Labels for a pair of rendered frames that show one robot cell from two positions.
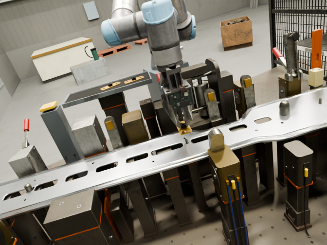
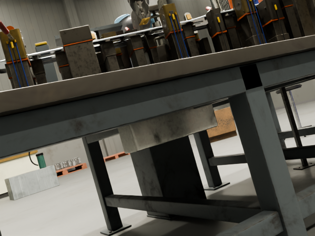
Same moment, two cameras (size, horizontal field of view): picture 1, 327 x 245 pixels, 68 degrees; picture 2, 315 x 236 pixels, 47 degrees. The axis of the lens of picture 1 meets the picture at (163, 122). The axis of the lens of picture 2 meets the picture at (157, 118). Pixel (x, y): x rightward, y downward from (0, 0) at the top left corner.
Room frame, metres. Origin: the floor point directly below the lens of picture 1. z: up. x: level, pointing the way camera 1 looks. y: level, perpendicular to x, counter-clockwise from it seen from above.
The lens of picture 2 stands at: (-0.99, 0.38, 0.55)
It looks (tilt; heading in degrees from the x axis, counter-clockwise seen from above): 2 degrees up; 348
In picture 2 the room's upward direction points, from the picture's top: 16 degrees counter-clockwise
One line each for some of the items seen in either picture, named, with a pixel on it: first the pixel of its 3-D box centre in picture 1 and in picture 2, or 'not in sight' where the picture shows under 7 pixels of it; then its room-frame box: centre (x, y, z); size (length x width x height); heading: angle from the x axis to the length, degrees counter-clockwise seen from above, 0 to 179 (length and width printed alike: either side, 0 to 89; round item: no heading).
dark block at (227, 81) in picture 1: (229, 120); not in sight; (0.90, -0.27, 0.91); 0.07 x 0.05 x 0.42; 2
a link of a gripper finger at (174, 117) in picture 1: (175, 118); (138, 10); (0.65, -0.04, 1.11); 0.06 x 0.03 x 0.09; 2
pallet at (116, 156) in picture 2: (149, 39); (111, 157); (10.90, -0.38, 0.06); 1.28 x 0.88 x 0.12; 108
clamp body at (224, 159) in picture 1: (232, 207); (178, 45); (0.49, -0.12, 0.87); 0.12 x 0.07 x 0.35; 2
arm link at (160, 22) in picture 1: (160, 24); not in sight; (0.65, -0.06, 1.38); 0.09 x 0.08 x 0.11; 167
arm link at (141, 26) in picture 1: (158, 21); not in sight; (0.75, -0.07, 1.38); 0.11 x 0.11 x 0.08; 77
